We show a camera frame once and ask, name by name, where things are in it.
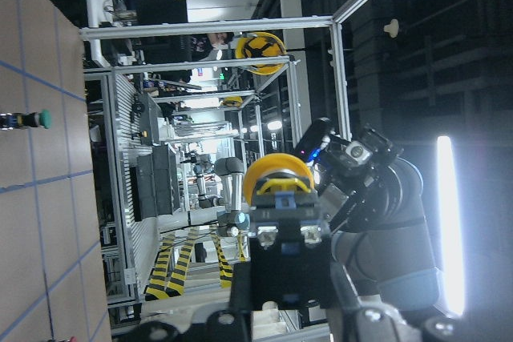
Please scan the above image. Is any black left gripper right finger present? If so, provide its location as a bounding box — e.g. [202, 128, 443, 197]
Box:
[328, 264, 364, 341]

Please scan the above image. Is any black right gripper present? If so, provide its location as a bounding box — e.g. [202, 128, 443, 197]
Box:
[315, 125, 425, 233]

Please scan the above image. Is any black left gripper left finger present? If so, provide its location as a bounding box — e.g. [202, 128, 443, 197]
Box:
[228, 262, 253, 341]

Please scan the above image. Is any yellow push button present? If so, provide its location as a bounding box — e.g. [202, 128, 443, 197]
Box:
[243, 152, 333, 255]

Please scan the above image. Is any green push button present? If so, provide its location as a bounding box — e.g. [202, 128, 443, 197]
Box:
[1, 109, 52, 131]

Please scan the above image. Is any yellow hard hat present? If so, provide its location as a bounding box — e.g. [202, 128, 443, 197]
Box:
[235, 31, 287, 75]

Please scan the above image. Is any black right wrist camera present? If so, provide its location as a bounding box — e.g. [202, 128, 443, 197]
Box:
[293, 118, 333, 163]

